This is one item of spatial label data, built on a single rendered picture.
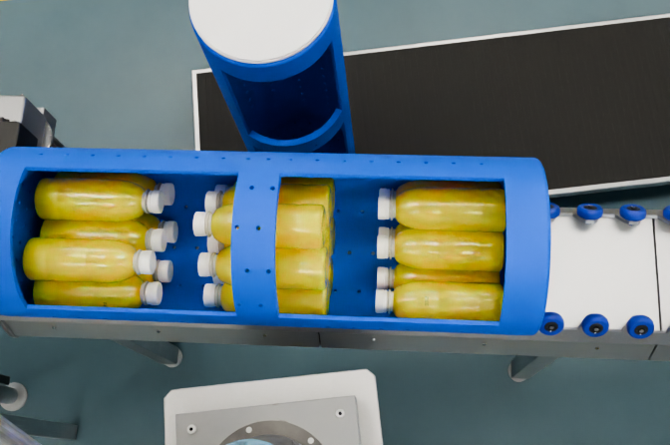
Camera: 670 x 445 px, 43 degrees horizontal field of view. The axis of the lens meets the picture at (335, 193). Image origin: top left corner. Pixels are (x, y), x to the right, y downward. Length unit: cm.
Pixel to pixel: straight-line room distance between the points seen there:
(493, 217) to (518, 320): 17
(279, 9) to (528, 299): 73
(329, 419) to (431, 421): 123
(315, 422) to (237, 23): 78
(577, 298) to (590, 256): 8
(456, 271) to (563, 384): 110
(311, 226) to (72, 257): 39
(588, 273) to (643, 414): 100
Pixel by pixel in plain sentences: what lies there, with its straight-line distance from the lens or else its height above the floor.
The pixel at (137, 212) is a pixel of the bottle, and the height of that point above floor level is 112.
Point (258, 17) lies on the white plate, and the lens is 164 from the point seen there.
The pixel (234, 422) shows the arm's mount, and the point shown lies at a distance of 124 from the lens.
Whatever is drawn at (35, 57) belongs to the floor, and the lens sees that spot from 299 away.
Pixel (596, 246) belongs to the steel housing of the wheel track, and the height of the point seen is 93.
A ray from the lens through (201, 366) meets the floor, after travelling 251.
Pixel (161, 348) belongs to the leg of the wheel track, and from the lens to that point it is 232.
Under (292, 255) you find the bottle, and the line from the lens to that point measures 134.
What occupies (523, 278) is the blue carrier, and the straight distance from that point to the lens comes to 127.
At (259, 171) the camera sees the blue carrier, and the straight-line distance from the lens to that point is 132.
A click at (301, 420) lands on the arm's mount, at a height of 122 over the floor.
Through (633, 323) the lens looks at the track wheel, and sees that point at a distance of 154.
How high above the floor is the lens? 244
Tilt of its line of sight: 71 degrees down
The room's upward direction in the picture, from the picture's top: 12 degrees counter-clockwise
